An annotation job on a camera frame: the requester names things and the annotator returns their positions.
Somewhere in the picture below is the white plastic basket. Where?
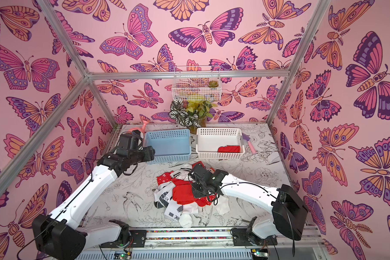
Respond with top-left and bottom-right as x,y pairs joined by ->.
196,127 -> 245,160

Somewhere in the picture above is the white sock chevron pattern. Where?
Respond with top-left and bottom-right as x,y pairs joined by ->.
153,182 -> 184,221

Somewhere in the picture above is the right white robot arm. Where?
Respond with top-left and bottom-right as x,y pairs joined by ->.
188,165 -> 309,241

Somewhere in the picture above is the plain white sock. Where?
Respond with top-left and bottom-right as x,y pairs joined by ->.
178,196 -> 230,228

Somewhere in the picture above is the small succulent in basket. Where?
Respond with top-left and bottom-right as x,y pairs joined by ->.
208,80 -> 219,88

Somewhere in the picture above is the pink watering can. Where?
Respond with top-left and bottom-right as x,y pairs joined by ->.
127,120 -> 150,135

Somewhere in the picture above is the red snowflake sock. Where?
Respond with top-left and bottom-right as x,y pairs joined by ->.
157,172 -> 172,186

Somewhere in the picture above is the potted green leafy plant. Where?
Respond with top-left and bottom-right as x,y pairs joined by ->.
169,97 -> 217,134

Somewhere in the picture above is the light blue plastic basket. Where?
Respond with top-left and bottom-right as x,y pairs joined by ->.
145,129 -> 192,164

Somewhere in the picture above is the plain red sock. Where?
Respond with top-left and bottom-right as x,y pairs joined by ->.
170,161 -> 216,207

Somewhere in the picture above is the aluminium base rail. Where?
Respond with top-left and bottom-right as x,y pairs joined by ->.
45,226 -> 332,260

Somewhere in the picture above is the white wire wall basket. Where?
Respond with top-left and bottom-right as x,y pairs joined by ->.
171,65 -> 222,102

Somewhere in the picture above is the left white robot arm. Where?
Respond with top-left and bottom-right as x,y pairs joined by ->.
32,128 -> 155,260

